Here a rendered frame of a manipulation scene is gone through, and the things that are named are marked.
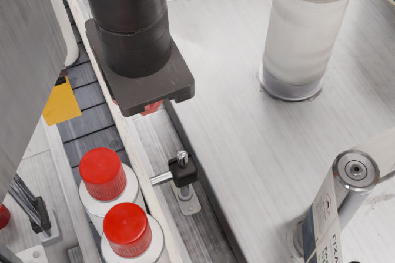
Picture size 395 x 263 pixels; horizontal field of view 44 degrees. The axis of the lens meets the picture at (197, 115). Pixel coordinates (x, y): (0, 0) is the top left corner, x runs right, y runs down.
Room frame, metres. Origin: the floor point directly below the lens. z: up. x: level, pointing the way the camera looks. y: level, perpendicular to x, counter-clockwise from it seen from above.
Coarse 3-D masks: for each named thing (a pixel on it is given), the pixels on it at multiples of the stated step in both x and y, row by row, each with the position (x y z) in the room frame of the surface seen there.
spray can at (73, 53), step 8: (56, 0) 0.44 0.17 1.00; (56, 8) 0.43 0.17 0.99; (64, 8) 0.45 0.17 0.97; (56, 16) 0.43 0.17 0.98; (64, 16) 0.44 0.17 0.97; (64, 24) 0.44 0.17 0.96; (64, 32) 0.43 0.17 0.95; (72, 32) 0.45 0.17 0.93; (72, 40) 0.44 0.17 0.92; (72, 48) 0.43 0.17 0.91; (72, 56) 0.43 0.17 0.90; (72, 64) 0.43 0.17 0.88
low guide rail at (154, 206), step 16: (80, 16) 0.49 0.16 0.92; (80, 32) 0.46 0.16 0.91; (96, 64) 0.40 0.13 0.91; (112, 112) 0.33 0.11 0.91; (128, 144) 0.28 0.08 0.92; (144, 176) 0.24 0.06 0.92; (144, 192) 0.22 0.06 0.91; (160, 208) 0.20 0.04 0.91; (160, 224) 0.18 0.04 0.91; (176, 256) 0.15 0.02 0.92
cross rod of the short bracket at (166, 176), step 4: (164, 172) 0.25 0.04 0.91; (168, 172) 0.25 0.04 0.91; (156, 176) 0.24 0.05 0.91; (160, 176) 0.24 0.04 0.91; (164, 176) 0.24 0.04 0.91; (168, 176) 0.24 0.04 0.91; (172, 176) 0.24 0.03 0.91; (152, 180) 0.24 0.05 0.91; (156, 180) 0.24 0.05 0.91; (160, 180) 0.24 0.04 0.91; (164, 180) 0.24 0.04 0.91; (168, 180) 0.24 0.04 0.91; (152, 184) 0.23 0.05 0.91; (156, 184) 0.23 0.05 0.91
